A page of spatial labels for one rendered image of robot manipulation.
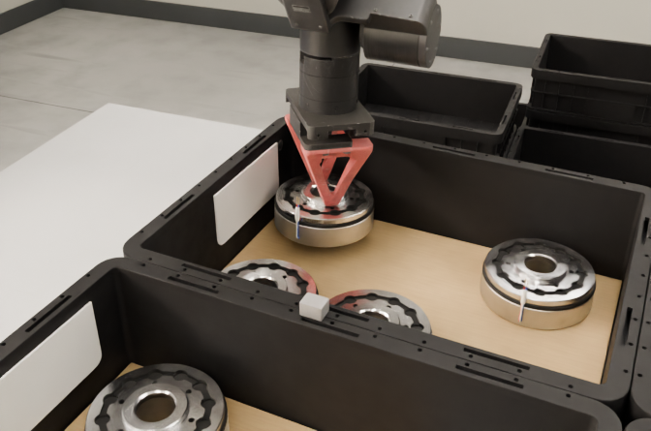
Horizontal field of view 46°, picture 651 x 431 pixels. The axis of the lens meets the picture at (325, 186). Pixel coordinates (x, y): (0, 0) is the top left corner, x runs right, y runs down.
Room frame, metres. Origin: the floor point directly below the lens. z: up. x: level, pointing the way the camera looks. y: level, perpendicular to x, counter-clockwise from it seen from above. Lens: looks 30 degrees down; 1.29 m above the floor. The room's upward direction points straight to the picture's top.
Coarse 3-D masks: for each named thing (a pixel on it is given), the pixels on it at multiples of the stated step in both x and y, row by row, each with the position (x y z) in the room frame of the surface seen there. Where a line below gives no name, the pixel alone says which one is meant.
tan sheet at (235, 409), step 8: (128, 368) 0.48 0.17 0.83; (136, 368) 0.48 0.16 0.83; (232, 400) 0.44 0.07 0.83; (88, 408) 0.44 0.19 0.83; (232, 408) 0.44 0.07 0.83; (240, 408) 0.44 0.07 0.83; (248, 408) 0.44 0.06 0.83; (80, 416) 0.43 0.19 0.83; (232, 416) 0.43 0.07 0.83; (240, 416) 0.43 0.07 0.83; (248, 416) 0.43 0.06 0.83; (256, 416) 0.43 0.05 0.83; (264, 416) 0.43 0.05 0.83; (272, 416) 0.43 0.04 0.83; (72, 424) 0.42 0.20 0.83; (80, 424) 0.42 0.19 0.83; (232, 424) 0.42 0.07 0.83; (240, 424) 0.42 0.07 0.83; (248, 424) 0.42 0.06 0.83; (256, 424) 0.42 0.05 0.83; (264, 424) 0.42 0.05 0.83; (272, 424) 0.42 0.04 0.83; (280, 424) 0.42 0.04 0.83; (288, 424) 0.42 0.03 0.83; (296, 424) 0.42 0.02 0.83
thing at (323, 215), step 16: (304, 176) 0.72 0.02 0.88; (336, 176) 0.72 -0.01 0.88; (288, 192) 0.69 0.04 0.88; (352, 192) 0.68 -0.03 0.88; (368, 192) 0.69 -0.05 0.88; (288, 208) 0.65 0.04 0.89; (304, 208) 0.65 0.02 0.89; (320, 208) 0.65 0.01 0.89; (336, 208) 0.65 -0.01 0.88; (352, 208) 0.66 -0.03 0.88; (368, 208) 0.65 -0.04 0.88
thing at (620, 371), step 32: (480, 160) 0.67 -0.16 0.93; (512, 160) 0.67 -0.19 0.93; (192, 192) 0.60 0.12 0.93; (640, 192) 0.61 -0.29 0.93; (160, 224) 0.55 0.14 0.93; (640, 224) 0.55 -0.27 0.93; (128, 256) 0.50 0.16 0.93; (160, 256) 0.50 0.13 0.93; (640, 256) 0.50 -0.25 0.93; (256, 288) 0.46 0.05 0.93; (640, 288) 0.46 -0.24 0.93; (352, 320) 0.42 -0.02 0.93; (640, 320) 0.42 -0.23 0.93; (448, 352) 0.39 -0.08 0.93; (480, 352) 0.39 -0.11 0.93; (544, 384) 0.36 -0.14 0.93; (576, 384) 0.36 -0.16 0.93; (608, 384) 0.36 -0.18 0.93
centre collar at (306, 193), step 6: (306, 186) 0.69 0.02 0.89; (312, 186) 0.69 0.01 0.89; (330, 186) 0.69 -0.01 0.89; (306, 192) 0.67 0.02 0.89; (312, 192) 0.68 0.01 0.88; (306, 198) 0.66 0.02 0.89; (312, 198) 0.66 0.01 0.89; (318, 198) 0.66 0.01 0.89; (342, 198) 0.66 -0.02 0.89; (318, 204) 0.65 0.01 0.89; (324, 204) 0.65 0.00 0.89
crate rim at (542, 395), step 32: (96, 288) 0.47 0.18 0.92; (192, 288) 0.46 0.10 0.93; (224, 288) 0.46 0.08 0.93; (32, 320) 0.43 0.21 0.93; (288, 320) 0.42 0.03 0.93; (0, 352) 0.39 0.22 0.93; (384, 352) 0.39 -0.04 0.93; (416, 352) 0.39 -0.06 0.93; (480, 384) 0.36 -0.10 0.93; (512, 384) 0.36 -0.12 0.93; (576, 416) 0.34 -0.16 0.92; (608, 416) 0.33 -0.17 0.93
